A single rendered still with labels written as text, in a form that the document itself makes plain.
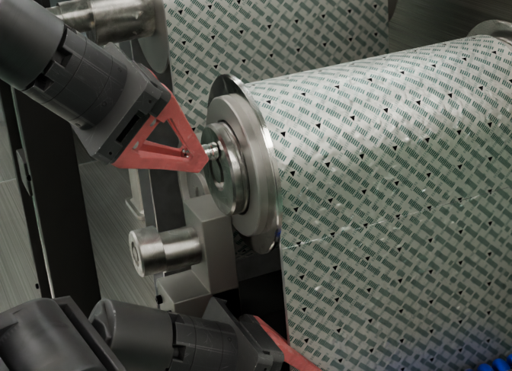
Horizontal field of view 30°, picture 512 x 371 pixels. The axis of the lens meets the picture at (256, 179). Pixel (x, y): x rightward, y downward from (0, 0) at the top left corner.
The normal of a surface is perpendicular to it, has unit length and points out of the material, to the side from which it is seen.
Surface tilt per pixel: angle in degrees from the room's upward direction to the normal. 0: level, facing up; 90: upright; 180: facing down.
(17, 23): 78
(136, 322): 45
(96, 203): 0
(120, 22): 98
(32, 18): 62
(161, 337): 55
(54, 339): 27
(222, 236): 90
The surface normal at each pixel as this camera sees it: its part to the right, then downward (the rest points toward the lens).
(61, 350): 0.24, -0.71
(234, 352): 0.54, -0.30
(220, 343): 0.54, -0.51
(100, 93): 0.49, 0.26
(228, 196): -0.92, 0.22
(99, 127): -0.69, -0.47
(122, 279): -0.08, -0.91
